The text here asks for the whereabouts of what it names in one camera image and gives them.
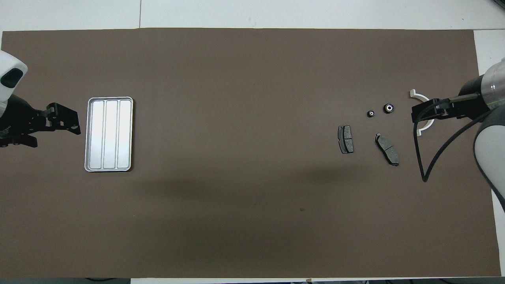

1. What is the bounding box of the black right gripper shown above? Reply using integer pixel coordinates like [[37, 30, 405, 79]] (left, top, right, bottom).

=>
[[411, 75, 490, 123]]

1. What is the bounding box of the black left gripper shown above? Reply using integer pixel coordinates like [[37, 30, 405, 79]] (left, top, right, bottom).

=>
[[0, 94, 82, 148]]

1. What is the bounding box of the silver metal tray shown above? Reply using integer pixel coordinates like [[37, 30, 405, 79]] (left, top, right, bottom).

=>
[[84, 97, 134, 172]]

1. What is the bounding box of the curved dark brake pad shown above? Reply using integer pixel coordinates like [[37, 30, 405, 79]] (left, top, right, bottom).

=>
[[375, 133, 400, 166]]

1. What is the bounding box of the rectangular dark brake pad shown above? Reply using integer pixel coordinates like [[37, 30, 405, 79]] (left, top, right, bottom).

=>
[[338, 125, 354, 154]]

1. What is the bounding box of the brown table mat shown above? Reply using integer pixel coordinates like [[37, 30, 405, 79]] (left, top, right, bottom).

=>
[[0, 28, 501, 278]]

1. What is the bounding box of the white semicircular plastic bracket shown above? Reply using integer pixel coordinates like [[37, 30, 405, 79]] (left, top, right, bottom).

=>
[[410, 90, 436, 137]]

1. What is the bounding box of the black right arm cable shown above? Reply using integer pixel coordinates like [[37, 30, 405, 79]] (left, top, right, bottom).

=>
[[414, 94, 505, 183]]

